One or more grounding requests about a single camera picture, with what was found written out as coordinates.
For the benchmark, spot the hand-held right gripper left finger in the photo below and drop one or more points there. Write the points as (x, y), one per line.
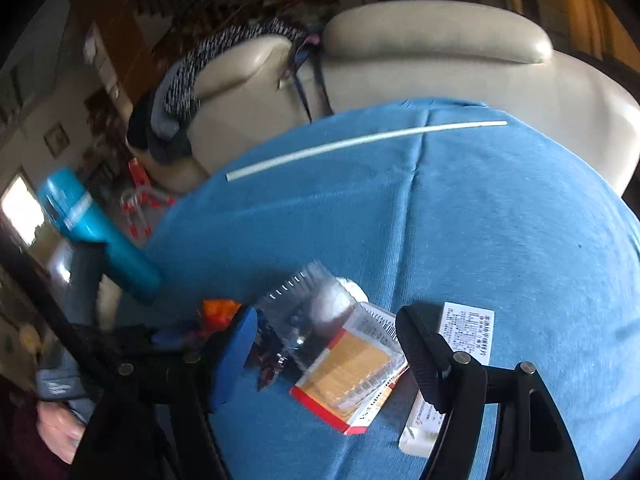
(235, 355)

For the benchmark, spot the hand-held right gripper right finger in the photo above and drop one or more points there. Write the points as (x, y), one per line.
(425, 360)

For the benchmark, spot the dark wrapper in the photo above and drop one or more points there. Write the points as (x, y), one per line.
(270, 360)

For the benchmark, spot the orange wrapper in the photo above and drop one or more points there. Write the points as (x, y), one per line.
(220, 310)

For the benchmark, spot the long white printed box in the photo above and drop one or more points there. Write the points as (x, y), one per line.
(467, 330)

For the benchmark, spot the blue packet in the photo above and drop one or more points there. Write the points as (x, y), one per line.
(172, 336)

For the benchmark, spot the clear plastic container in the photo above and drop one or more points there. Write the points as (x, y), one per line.
(300, 320)

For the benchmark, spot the red yellow medicine box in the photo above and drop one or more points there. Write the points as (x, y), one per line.
(367, 412)

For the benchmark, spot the person's left hand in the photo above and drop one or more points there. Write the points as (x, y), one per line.
(57, 427)

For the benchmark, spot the blue tablecloth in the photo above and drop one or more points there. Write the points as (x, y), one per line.
(450, 210)

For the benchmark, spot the teal thermos bottle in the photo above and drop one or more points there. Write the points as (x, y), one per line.
(90, 225)

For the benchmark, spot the red white folding stand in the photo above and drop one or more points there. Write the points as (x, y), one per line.
(135, 167)

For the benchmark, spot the thin white stick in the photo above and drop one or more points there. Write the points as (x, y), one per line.
(325, 148)

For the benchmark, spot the person's maroon clothing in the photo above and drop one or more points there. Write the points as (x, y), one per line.
(20, 440)

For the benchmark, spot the black garment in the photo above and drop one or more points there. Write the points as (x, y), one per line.
(142, 132)

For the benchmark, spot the grey garment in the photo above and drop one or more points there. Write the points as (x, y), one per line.
(162, 110)

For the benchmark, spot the bright window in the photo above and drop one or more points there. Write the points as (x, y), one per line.
(20, 205)

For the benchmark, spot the black white patterned cloth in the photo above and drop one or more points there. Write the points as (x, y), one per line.
(210, 60)

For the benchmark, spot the cream leather sofa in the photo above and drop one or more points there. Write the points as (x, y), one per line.
(425, 40)

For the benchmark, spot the orange curtains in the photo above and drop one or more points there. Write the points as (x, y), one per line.
(590, 5)

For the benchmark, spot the framed wall picture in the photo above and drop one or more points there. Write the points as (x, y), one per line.
(55, 137)

